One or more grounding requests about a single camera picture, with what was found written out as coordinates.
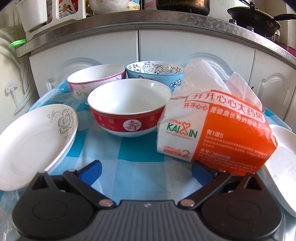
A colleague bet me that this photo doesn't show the blue checked tablecloth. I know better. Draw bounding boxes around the blue checked tablecloth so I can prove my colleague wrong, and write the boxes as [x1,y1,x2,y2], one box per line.
[0,79,296,241]

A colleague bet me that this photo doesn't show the red white bowl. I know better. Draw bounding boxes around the red white bowl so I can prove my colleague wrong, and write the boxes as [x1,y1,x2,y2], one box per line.
[87,78,172,138]

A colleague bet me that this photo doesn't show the orange tissue pack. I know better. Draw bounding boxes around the orange tissue pack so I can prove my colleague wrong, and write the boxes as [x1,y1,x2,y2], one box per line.
[157,59,278,175]

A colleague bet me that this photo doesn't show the white plate grey flower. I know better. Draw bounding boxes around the white plate grey flower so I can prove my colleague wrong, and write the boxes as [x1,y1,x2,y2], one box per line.
[1,104,78,191]

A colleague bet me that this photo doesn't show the pink floral white bowl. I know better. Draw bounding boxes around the pink floral white bowl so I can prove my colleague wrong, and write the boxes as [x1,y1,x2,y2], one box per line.
[67,64,126,104]

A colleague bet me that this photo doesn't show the black wok with handle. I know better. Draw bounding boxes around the black wok with handle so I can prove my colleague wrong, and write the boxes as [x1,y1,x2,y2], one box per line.
[227,1,295,37]

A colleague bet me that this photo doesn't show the large white plate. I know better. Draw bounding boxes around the large white plate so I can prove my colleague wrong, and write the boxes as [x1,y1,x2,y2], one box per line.
[262,125,295,216]

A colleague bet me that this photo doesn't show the white utensil holder cup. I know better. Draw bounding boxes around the white utensil holder cup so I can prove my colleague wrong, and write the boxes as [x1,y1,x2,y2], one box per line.
[16,0,48,32]

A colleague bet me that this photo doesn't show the white floral bowl on counter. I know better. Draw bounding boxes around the white floral bowl on counter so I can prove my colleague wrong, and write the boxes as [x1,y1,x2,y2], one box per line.
[89,0,129,15]

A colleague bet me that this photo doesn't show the white spice rack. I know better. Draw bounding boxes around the white spice rack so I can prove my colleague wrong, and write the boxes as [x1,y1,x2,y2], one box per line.
[26,1,87,42]

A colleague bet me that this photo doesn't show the green clip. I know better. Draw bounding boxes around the green clip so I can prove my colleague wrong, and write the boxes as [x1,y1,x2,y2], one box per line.
[9,39,27,49]

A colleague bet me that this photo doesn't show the blue cartoon animal bowl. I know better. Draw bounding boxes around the blue cartoon animal bowl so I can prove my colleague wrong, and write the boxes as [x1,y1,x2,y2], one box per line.
[126,61,185,92]

